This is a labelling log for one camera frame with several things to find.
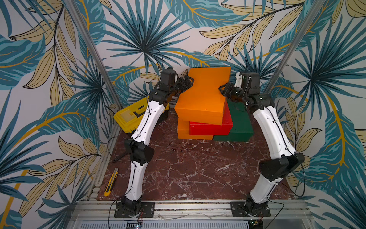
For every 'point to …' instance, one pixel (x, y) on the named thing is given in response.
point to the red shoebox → (201, 129)
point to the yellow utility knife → (111, 182)
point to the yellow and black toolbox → (128, 117)
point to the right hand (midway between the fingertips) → (221, 88)
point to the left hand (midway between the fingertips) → (191, 84)
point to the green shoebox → (242, 130)
